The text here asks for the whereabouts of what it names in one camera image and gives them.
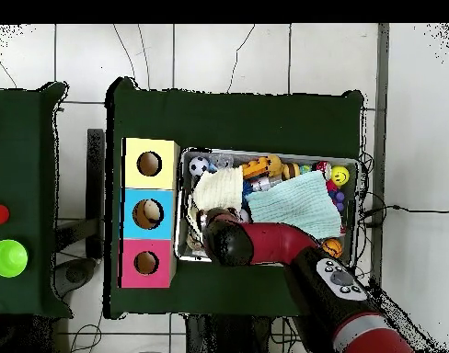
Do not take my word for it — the wooden box with three holes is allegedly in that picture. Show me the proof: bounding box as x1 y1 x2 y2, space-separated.
120 136 181 290

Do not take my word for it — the mint green cloth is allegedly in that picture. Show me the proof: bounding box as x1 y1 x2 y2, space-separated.
245 170 343 240

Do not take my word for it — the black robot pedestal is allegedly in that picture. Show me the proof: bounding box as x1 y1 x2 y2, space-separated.
186 314 299 353

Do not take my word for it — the orange plastic toy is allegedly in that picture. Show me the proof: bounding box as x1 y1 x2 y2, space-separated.
241 155 271 181

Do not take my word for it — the clear mesh bin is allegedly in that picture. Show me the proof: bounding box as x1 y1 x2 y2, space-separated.
175 148 361 268

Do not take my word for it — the small soccer ball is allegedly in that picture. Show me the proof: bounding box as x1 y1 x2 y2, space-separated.
189 155 211 177

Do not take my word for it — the silver toy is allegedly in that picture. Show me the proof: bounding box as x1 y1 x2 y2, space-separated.
249 175 283 194

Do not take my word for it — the small orange basketball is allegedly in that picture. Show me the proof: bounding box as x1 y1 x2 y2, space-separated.
321 237 344 260

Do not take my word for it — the black cable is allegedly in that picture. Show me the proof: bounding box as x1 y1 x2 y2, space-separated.
360 201 449 222

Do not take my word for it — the cream yellow cloth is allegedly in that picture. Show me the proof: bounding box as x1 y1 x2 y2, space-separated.
191 167 245 213

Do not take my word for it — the yellow smiley ball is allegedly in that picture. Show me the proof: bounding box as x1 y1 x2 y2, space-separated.
330 165 351 188

